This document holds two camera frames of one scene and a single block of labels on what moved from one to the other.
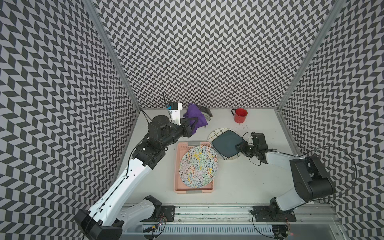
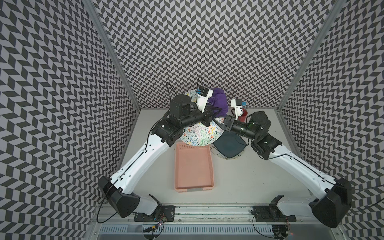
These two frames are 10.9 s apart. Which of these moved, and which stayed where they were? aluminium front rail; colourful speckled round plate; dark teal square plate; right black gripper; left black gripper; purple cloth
Moved: left black gripper; right black gripper; colourful speckled round plate; purple cloth
Stayed: aluminium front rail; dark teal square plate
